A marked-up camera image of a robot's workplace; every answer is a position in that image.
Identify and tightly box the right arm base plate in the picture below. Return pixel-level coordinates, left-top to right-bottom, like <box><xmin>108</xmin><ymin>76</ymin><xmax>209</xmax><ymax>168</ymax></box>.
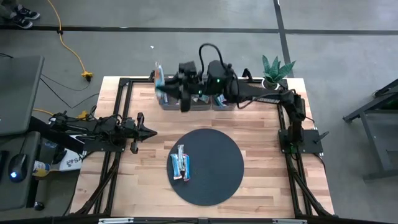
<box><xmin>278</xmin><ymin>129</ymin><xmax>324</xmax><ymax>155</ymax></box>

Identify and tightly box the grey plastic bin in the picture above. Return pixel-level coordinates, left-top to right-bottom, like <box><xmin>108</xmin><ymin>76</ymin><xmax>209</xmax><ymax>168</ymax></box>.
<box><xmin>157</xmin><ymin>73</ymin><xmax>185</xmax><ymax>111</ymax></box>
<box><xmin>212</xmin><ymin>93</ymin><xmax>238</xmax><ymax>112</ymax></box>
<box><xmin>189</xmin><ymin>93</ymin><xmax>213</xmax><ymax>111</ymax></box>

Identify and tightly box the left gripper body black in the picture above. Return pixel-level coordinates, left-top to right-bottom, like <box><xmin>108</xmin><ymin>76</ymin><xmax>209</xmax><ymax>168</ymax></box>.
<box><xmin>124</xmin><ymin>112</ymin><xmax>144</xmax><ymax>155</ymax></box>

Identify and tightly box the dark grey monitor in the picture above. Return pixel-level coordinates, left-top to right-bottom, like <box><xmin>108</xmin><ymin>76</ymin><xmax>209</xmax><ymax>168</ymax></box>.
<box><xmin>0</xmin><ymin>55</ymin><xmax>45</xmax><ymax>137</ymax></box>

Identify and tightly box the yellow and blue can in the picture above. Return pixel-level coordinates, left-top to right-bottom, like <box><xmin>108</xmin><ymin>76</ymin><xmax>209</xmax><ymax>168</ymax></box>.
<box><xmin>32</xmin><ymin>160</ymin><xmax>51</xmax><ymax>178</ymax></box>

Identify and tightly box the grey desk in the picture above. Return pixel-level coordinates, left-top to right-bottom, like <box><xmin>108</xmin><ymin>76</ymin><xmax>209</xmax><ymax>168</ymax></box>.
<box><xmin>0</xmin><ymin>130</ymin><xmax>42</xmax><ymax>212</ymax></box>

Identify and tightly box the green snake plant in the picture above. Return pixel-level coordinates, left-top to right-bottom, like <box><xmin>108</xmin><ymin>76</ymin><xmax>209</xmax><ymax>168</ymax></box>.
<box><xmin>262</xmin><ymin>55</ymin><xmax>297</xmax><ymax>87</ymax></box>

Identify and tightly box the round black plate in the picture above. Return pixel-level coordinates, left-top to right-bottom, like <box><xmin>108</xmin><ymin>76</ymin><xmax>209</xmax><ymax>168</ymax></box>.
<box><xmin>166</xmin><ymin>128</ymin><xmax>245</xmax><ymax>207</ymax></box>

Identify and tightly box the short yellow power cable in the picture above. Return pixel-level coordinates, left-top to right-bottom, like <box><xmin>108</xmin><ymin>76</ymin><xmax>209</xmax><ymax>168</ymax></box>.
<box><xmin>32</xmin><ymin>108</ymin><xmax>91</xmax><ymax>121</ymax></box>

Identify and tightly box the black lever handle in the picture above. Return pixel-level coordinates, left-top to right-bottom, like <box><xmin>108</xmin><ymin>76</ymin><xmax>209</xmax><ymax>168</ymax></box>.
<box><xmin>313</xmin><ymin>131</ymin><xmax>330</xmax><ymax>145</ymax></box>

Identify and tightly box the black aluminium table frame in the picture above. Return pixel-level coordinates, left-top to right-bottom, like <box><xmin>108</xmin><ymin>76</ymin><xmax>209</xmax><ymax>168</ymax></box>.
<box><xmin>70</xmin><ymin>76</ymin><xmax>335</xmax><ymax>218</ymax></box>

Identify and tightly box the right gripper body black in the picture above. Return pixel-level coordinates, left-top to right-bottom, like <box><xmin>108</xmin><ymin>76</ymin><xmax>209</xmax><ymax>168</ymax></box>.
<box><xmin>178</xmin><ymin>61</ymin><xmax>206</xmax><ymax>113</ymax></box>

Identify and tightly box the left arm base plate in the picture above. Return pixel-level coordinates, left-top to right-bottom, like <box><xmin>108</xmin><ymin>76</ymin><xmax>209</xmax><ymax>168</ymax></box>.
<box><xmin>83</xmin><ymin>136</ymin><xmax>127</xmax><ymax>153</ymax></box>

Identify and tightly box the blue granola bar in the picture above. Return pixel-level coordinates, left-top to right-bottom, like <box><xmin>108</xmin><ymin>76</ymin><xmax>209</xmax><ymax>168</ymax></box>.
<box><xmin>182</xmin><ymin>154</ymin><xmax>192</xmax><ymax>182</ymax></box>

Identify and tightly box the grey side table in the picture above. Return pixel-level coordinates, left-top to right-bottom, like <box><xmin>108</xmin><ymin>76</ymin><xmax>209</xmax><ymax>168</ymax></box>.
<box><xmin>341</xmin><ymin>77</ymin><xmax>398</xmax><ymax>182</ymax></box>

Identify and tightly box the person's shoe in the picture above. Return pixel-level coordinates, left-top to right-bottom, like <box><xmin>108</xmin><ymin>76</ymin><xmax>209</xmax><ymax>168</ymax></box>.
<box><xmin>9</xmin><ymin>15</ymin><xmax>34</xmax><ymax>29</ymax></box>
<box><xmin>14</xmin><ymin>5</ymin><xmax>40</xmax><ymax>20</ymax></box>

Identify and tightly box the black support beam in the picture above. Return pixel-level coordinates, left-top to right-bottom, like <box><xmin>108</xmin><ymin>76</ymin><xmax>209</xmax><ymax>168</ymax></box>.
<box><xmin>29</xmin><ymin>116</ymin><xmax>85</xmax><ymax>154</ymax></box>

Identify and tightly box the white printed box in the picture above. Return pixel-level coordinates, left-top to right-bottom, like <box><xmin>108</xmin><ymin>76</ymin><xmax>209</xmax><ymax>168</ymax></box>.
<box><xmin>57</xmin><ymin>148</ymin><xmax>87</xmax><ymax>172</ymax></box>

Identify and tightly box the yellow extension cable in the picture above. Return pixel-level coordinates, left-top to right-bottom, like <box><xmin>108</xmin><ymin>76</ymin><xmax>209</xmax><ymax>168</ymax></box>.
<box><xmin>46</xmin><ymin>0</ymin><xmax>94</xmax><ymax>83</ymax></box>

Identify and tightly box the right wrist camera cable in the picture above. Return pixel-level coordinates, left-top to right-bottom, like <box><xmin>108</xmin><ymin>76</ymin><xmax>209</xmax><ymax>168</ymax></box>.
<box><xmin>198</xmin><ymin>43</ymin><xmax>226</xmax><ymax>78</ymax></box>

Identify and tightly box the black floor cable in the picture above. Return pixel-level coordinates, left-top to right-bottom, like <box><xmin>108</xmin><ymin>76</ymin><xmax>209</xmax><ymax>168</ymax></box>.
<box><xmin>39</xmin><ymin>73</ymin><xmax>100</xmax><ymax>110</ymax></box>

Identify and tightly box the black computer mouse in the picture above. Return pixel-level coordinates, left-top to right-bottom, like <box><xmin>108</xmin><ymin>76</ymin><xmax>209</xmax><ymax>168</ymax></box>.
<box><xmin>7</xmin><ymin>152</ymin><xmax>29</xmax><ymax>184</ymax></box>

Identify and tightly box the silver bracket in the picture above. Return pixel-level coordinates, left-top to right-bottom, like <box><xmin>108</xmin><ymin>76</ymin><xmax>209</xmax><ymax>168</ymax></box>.
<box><xmin>98</xmin><ymin>217</ymin><xmax>135</xmax><ymax>224</ymax></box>
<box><xmin>271</xmin><ymin>218</ymin><xmax>308</xmax><ymax>224</ymax></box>

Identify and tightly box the person's leg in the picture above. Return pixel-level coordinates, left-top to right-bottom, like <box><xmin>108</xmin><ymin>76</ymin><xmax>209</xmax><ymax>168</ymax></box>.
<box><xmin>0</xmin><ymin>0</ymin><xmax>19</xmax><ymax>19</ymax></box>

